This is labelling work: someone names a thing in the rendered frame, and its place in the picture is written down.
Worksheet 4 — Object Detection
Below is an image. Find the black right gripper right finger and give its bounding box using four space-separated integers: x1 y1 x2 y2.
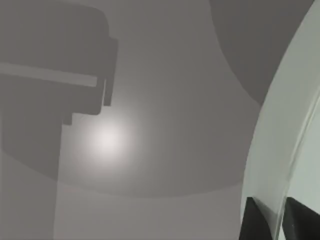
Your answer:
283 196 320 240

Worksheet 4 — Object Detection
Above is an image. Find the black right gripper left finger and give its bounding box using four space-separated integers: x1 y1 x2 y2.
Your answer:
239 196 274 240

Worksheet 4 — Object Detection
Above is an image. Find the white cup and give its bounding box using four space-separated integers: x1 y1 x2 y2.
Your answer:
239 0 320 240

